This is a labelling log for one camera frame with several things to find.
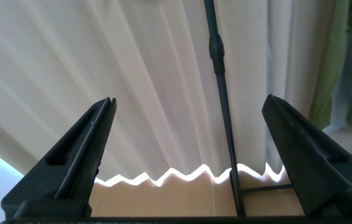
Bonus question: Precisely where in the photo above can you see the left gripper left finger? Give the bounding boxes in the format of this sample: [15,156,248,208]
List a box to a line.
[1,97,118,218]

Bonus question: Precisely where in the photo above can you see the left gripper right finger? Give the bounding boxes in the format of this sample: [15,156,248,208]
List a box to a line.
[262,94,352,217]

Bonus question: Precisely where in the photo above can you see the green garment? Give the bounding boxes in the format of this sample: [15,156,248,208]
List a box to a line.
[307,0,352,133]

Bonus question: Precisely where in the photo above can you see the black clothes rack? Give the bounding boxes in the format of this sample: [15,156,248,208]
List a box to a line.
[203,0,294,218]

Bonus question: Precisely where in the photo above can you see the beige curtain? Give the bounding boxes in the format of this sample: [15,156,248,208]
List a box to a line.
[0,0,352,187]

